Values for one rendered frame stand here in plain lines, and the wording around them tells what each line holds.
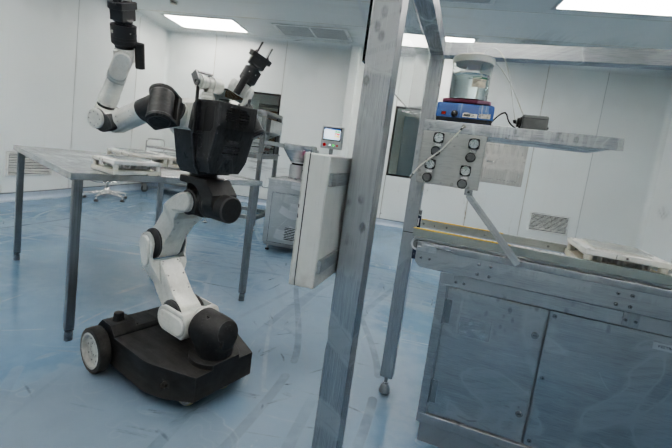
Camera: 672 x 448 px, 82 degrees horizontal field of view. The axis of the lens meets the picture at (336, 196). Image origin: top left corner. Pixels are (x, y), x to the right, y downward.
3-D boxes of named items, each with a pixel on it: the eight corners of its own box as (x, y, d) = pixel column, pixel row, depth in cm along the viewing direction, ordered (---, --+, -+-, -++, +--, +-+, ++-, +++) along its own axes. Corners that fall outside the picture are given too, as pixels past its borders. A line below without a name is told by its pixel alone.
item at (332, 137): (315, 181, 424) (322, 124, 418) (317, 181, 434) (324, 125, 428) (335, 184, 420) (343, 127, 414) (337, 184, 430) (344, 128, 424)
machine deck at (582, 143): (423, 129, 139) (425, 118, 138) (432, 138, 175) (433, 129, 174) (623, 151, 120) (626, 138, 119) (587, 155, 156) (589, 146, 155)
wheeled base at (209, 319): (267, 372, 184) (275, 306, 180) (166, 428, 141) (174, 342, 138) (188, 324, 219) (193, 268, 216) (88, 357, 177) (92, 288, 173)
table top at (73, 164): (13, 149, 277) (13, 144, 277) (165, 161, 359) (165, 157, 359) (70, 179, 178) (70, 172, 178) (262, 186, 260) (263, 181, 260)
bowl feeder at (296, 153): (275, 177, 410) (279, 142, 406) (286, 176, 445) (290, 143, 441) (319, 184, 401) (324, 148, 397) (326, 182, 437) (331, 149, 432)
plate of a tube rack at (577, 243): (584, 254, 129) (585, 248, 129) (566, 241, 153) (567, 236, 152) (672, 270, 122) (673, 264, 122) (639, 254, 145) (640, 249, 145)
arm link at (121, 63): (120, 44, 148) (108, 74, 153) (115, 49, 141) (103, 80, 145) (138, 53, 151) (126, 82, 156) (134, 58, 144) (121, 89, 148)
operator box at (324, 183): (287, 284, 75) (304, 151, 72) (319, 264, 91) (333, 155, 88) (315, 291, 73) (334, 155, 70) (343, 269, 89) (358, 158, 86)
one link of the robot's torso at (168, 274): (213, 317, 181) (187, 223, 192) (174, 330, 165) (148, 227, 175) (195, 325, 189) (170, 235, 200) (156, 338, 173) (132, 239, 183)
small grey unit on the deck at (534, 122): (511, 130, 138) (515, 112, 137) (509, 132, 144) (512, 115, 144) (549, 133, 134) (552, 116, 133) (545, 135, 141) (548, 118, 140)
